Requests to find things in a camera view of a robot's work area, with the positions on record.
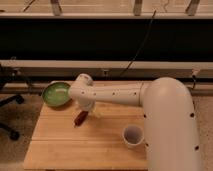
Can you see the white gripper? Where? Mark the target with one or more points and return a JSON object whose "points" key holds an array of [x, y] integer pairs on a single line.
{"points": [[88, 107]]}

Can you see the red pepper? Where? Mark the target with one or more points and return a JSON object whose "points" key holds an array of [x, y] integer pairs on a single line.
{"points": [[80, 118]]}

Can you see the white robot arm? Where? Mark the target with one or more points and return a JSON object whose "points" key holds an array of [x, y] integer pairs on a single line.
{"points": [[170, 126]]}

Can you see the green bowl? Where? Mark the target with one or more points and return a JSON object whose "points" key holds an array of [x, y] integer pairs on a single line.
{"points": [[56, 94]]}

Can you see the black office chair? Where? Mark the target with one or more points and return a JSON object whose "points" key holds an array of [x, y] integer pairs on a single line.
{"points": [[6, 121]]}

